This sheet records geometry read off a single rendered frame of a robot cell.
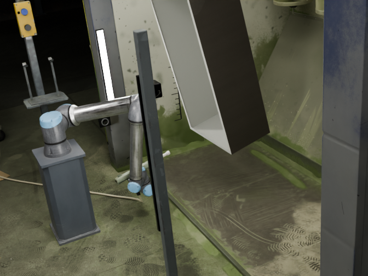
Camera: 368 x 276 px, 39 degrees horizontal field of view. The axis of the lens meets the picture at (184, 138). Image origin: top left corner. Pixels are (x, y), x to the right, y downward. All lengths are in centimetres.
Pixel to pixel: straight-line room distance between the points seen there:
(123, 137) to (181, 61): 96
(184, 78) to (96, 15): 84
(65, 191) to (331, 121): 228
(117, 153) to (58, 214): 106
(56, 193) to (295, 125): 206
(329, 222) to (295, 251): 147
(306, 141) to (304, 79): 57
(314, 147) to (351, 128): 255
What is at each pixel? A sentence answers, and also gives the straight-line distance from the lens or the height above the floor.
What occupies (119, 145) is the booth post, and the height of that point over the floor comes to 25.
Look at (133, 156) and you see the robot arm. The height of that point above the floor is 61.
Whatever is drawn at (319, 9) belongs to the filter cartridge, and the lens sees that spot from 413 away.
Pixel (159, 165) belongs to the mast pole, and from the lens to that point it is 246.
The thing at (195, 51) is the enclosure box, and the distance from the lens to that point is 402.
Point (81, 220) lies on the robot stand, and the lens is 380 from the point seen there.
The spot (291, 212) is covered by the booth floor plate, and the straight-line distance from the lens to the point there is 381.
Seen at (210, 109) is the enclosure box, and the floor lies 57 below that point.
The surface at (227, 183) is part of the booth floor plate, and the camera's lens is 419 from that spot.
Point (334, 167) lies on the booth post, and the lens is 185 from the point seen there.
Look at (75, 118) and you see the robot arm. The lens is 366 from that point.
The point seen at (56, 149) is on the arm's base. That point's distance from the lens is 359.
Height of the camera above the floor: 212
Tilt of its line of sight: 24 degrees down
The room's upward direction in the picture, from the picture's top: 6 degrees counter-clockwise
